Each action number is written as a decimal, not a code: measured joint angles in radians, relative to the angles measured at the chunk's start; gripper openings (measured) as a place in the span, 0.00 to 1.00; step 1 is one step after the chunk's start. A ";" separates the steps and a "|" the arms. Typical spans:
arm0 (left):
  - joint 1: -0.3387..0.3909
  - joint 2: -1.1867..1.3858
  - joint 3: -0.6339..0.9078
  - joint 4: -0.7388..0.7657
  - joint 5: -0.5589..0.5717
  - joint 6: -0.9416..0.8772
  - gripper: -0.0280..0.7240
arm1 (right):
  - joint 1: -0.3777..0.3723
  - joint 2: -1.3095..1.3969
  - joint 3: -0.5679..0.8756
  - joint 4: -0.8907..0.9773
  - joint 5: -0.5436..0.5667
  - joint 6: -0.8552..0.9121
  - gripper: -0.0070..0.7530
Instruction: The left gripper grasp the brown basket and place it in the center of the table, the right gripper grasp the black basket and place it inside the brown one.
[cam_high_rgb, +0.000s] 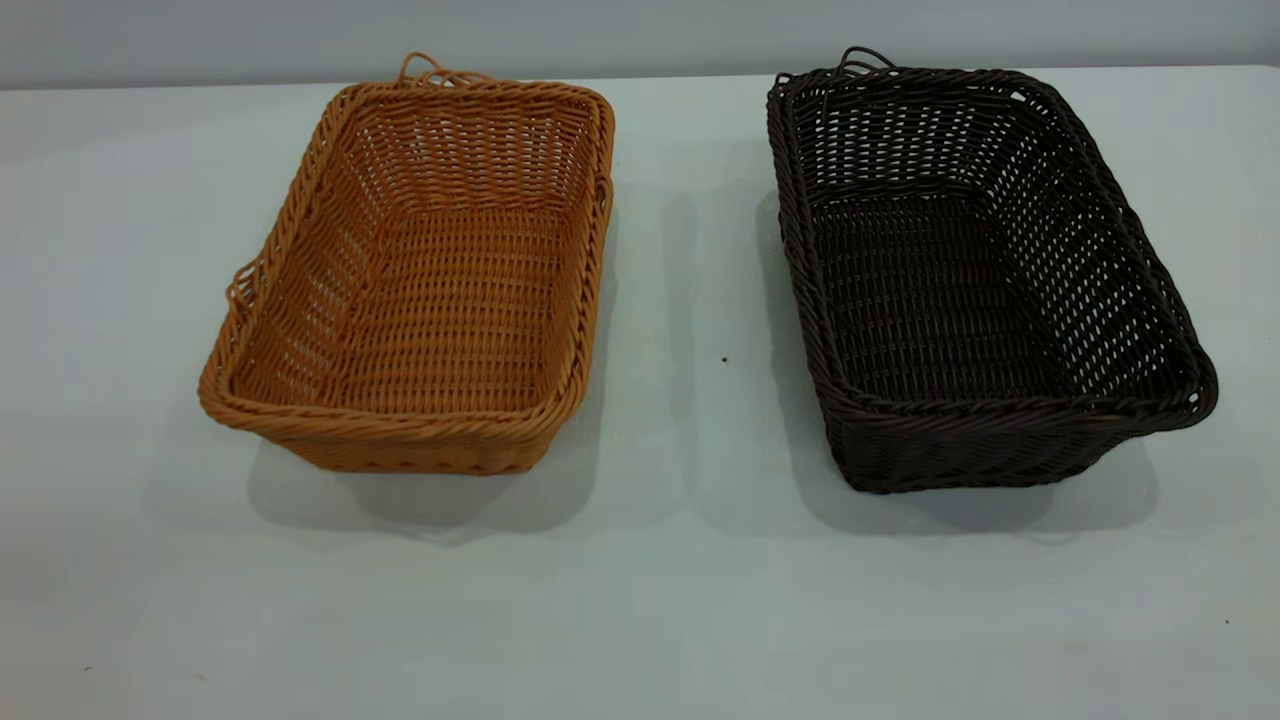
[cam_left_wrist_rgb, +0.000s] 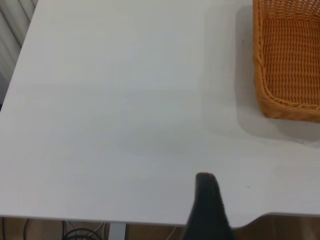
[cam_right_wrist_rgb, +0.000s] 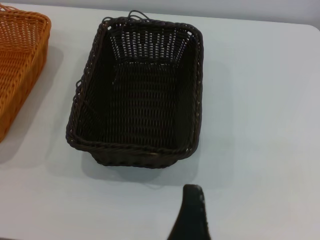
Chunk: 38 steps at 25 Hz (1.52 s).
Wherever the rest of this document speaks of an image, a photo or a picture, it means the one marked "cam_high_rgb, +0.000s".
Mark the light brown wicker basket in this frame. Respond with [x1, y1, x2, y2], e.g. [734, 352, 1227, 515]
[197, 52, 616, 476]

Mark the dark brown wicker basket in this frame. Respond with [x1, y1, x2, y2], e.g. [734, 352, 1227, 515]
[766, 46, 1219, 495]

